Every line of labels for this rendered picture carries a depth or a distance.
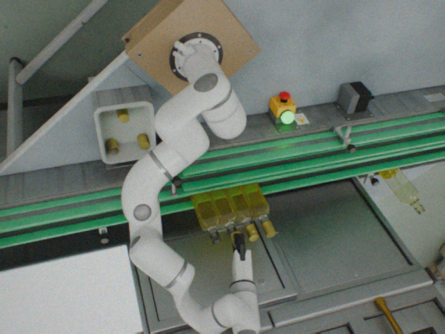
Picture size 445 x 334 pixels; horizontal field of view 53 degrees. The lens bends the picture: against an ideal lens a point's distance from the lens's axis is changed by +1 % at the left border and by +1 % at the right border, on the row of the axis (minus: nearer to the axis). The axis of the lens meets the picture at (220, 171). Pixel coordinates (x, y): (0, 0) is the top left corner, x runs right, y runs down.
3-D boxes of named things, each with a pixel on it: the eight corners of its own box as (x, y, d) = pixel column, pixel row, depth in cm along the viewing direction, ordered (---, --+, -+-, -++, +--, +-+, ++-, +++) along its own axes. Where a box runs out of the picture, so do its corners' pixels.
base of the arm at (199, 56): (157, 60, 123) (170, 92, 113) (184, 23, 118) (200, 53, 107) (199, 83, 133) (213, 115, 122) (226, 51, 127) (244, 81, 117)
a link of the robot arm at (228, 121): (204, 112, 121) (222, 152, 110) (183, 78, 111) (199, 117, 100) (236, 94, 120) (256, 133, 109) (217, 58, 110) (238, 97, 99)
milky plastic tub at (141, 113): (99, 147, 149) (103, 165, 143) (89, 92, 133) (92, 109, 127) (151, 140, 153) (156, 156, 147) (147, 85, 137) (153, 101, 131)
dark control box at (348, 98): (335, 101, 168) (346, 114, 162) (341, 83, 162) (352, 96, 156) (354, 98, 170) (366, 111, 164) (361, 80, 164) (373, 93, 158)
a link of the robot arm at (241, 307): (204, 328, 113) (229, 313, 108) (203, 290, 120) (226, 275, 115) (247, 344, 120) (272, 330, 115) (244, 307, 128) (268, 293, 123)
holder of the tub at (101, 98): (102, 158, 153) (106, 174, 148) (90, 91, 133) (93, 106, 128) (152, 149, 157) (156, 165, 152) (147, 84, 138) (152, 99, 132)
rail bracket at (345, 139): (328, 129, 158) (346, 154, 150) (333, 113, 153) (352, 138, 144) (338, 127, 159) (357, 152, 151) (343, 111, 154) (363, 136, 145)
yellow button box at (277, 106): (267, 111, 161) (274, 124, 156) (270, 94, 156) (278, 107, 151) (285, 108, 163) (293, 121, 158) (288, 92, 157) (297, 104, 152)
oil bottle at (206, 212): (187, 189, 157) (204, 236, 143) (187, 178, 153) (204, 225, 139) (202, 186, 159) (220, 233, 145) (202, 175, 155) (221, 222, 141)
